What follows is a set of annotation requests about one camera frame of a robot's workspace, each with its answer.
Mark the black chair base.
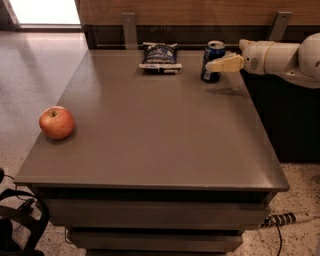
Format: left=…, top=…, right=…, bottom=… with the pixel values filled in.
left=0, top=166, right=51, bottom=256

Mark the blue pepsi can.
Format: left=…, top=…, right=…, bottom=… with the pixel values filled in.
left=201, top=40, right=226, bottom=83

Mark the metal bracket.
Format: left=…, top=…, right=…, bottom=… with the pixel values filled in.
left=267, top=11, right=292, bottom=42
left=121, top=12, right=138, bottom=50

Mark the right metal bracket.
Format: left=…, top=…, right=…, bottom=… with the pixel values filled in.
left=267, top=11, right=292, bottom=42

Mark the blue chip bag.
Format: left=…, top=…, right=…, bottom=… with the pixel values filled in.
left=139, top=42, right=182, bottom=74

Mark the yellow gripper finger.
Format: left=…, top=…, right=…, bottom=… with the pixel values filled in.
left=205, top=53, right=244, bottom=72

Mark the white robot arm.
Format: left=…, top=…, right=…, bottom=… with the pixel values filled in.
left=205, top=33, right=320, bottom=89

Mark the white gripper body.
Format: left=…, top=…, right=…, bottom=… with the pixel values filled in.
left=239, top=39, right=275, bottom=74

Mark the black cable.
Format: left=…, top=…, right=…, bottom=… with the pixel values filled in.
left=266, top=218, right=284, bottom=256

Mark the left metal bracket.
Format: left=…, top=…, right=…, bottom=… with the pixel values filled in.
left=121, top=12, right=138, bottom=50

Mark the grey drawer cabinet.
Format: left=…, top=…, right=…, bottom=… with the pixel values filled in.
left=15, top=51, right=289, bottom=256

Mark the red apple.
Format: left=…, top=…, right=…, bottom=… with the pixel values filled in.
left=39, top=106, right=75, bottom=140

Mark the white power strip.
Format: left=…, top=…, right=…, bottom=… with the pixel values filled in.
left=260, top=212, right=314, bottom=228

